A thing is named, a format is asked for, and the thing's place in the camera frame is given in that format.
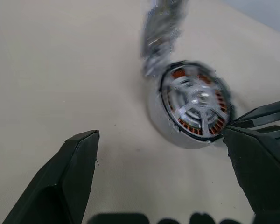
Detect grey motor housing copper windings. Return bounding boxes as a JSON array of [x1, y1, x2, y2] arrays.
[[147, 60, 236, 150]]

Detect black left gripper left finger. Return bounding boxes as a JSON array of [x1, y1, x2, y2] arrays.
[[1, 130, 100, 224]]

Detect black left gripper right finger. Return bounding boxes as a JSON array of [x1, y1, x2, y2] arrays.
[[221, 127, 280, 217]]

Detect silver gear plate cover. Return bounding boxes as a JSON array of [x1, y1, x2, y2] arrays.
[[140, 0, 187, 77]]

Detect black silver spoked rotor ring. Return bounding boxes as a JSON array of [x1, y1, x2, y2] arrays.
[[162, 62, 231, 138]]

